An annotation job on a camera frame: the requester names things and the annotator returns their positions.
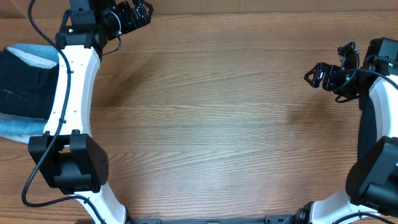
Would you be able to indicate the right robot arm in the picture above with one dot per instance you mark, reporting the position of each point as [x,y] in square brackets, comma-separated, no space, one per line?
[371,185]

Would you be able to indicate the folded blue jeans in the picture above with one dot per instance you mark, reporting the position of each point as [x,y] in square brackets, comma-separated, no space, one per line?
[19,128]

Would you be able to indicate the black shorts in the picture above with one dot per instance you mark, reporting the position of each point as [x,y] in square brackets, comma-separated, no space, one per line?
[28,83]

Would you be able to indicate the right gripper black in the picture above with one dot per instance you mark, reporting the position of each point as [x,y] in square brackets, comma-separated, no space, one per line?
[324,76]

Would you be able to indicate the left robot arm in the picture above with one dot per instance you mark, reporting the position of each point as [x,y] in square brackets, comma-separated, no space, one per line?
[66,155]

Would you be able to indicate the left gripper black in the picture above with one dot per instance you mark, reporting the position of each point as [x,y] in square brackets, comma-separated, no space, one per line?
[124,10]

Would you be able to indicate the dark navy garment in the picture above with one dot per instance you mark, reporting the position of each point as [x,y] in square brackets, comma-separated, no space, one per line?
[367,127]

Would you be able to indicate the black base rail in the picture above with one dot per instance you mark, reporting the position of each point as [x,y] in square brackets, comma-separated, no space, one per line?
[268,219]

